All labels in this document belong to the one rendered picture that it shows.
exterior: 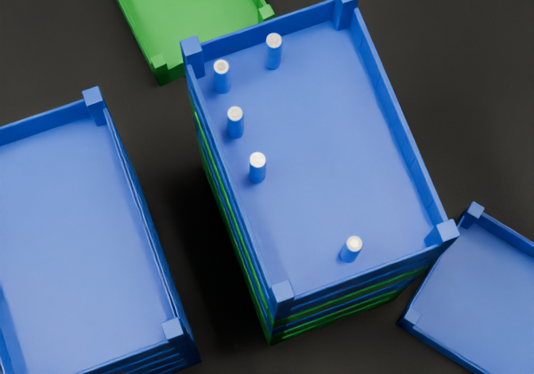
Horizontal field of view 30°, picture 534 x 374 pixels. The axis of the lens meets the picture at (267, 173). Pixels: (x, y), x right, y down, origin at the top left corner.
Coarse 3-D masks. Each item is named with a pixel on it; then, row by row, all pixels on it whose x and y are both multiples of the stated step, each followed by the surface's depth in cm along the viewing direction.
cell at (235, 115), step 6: (234, 108) 106; (240, 108) 106; (228, 114) 106; (234, 114) 106; (240, 114) 106; (228, 120) 106; (234, 120) 106; (240, 120) 106; (228, 126) 109; (234, 126) 107; (240, 126) 108; (228, 132) 111; (234, 132) 109; (240, 132) 110; (234, 138) 112
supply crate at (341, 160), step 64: (192, 64) 109; (256, 64) 114; (320, 64) 114; (256, 128) 112; (320, 128) 112; (384, 128) 112; (256, 192) 110; (320, 192) 110; (384, 192) 110; (256, 256) 105; (320, 256) 108; (384, 256) 108
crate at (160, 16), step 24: (120, 0) 154; (144, 0) 159; (168, 0) 159; (192, 0) 159; (216, 0) 159; (240, 0) 159; (264, 0) 154; (144, 24) 158; (168, 24) 158; (192, 24) 158; (216, 24) 158; (240, 24) 158; (144, 48) 152; (168, 48) 157; (168, 72) 152
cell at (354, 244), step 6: (348, 240) 102; (354, 240) 102; (360, 240) 102; (348, 246) 102; (354, 246) 102; (360, 246) 102; (342, 252) 106; (348, 252) 103; (354, 252) 102; (342, 258) 108; (348, 258) 106; (354, 258) 106
